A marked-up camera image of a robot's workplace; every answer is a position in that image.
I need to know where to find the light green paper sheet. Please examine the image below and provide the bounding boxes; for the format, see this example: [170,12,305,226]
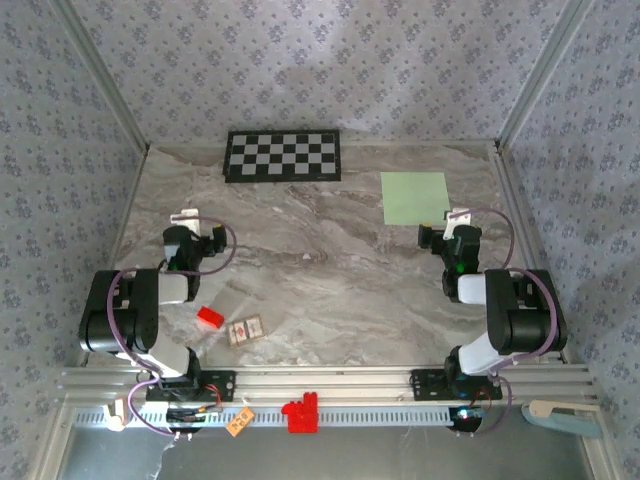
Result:
[379,171,451,227]

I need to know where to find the long aluminium rail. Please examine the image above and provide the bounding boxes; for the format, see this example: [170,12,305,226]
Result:
[57,363,599,407]

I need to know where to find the clear plastic bag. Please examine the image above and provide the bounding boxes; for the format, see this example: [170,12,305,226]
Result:
[189,292,236,354]

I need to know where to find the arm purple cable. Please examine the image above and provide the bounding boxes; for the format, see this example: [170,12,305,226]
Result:
[457,207,569,440]
[107,218,239,441]

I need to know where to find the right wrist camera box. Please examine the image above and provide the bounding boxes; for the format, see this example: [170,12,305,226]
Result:
[444,209,472,240]

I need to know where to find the red brick stack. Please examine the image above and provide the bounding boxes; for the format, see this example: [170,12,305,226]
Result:
[280,392,320,434]

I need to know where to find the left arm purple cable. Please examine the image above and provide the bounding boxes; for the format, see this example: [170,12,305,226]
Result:
[107,218,239,441]

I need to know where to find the orange tag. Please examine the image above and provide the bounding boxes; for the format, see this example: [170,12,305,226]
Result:
[224,405,255,439]

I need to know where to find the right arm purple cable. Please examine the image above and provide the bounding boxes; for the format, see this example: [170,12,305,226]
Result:
[457,207,569,440]

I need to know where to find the beige wooden hook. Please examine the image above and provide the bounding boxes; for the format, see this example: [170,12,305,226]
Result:
[103,398,129,432]

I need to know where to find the black white checkerboard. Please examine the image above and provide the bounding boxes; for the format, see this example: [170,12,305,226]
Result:
[223,129,343,184]

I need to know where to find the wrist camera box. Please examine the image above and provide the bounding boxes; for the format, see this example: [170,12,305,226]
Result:
[444,209,472,240]
[169,208,201,235]

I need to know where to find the slotted grey cable duct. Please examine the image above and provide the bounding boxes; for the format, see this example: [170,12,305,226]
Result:
[72,405,454,429]

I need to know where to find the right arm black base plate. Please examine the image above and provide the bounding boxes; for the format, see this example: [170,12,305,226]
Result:
[410,368,504,402]

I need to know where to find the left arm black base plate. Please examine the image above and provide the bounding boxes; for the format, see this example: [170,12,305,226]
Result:
[145,369,237,402]

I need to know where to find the aluminium side rail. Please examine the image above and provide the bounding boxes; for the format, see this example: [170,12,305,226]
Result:
[489,142,572,364]

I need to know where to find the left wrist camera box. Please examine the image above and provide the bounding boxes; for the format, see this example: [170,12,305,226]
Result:
[169,208,201,235]

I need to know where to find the small brown card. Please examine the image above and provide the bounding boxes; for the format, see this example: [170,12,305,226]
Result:
[225,313,267,348]

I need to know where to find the small red block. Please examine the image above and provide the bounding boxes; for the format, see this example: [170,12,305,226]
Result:
[196,306,225,331]

